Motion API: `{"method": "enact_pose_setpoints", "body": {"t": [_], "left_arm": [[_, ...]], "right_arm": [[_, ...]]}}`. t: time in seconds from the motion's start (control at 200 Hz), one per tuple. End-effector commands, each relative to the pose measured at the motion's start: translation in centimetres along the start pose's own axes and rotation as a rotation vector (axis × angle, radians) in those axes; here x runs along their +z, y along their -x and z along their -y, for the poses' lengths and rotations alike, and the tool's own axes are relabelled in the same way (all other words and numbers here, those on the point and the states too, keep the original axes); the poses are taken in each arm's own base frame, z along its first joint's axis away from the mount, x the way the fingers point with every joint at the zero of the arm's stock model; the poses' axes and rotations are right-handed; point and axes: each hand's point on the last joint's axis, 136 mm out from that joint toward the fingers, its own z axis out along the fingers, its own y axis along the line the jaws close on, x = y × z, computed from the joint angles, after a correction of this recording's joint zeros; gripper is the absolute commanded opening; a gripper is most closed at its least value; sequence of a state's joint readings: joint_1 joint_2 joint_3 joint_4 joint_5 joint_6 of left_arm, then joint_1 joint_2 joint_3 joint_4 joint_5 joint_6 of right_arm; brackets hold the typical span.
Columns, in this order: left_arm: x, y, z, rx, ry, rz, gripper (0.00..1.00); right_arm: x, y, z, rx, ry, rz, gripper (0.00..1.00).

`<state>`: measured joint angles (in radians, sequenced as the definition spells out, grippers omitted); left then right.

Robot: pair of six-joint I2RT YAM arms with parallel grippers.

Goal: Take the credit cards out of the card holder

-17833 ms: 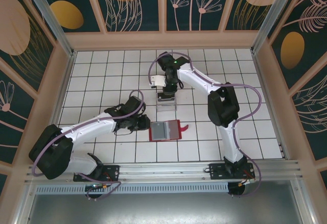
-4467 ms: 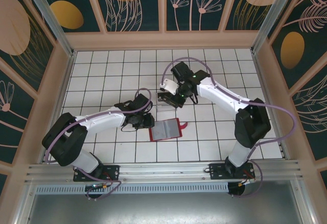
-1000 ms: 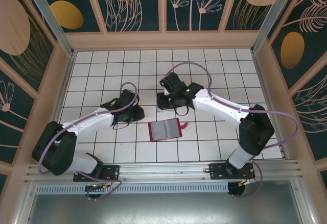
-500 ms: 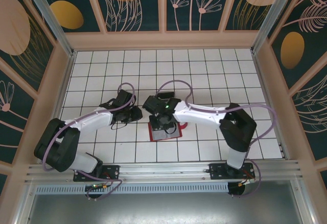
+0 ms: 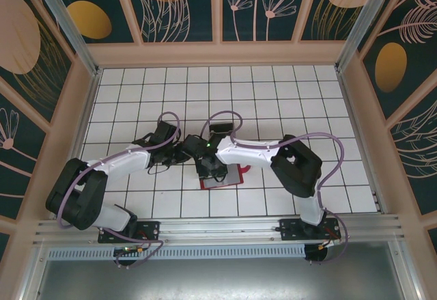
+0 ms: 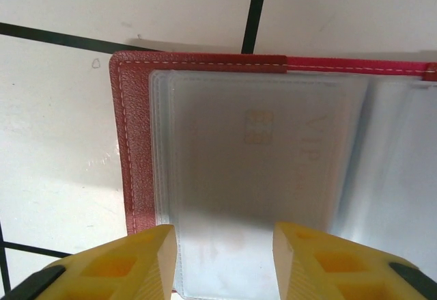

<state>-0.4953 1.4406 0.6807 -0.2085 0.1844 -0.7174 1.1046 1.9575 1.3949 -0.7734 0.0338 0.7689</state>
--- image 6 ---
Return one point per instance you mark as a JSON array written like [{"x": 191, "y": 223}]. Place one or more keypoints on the red leather card holder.
[{"x": 136, "y": 125}]

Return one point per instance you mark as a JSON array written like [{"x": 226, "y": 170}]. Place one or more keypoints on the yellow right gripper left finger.
[{"x": 119, "y": 272}]

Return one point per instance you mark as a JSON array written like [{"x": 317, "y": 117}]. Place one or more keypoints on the black VIP card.
[{"x": 239, "y": 163}]

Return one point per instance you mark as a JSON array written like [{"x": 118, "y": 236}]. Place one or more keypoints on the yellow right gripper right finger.
[{"x": 334, "y": 272}]

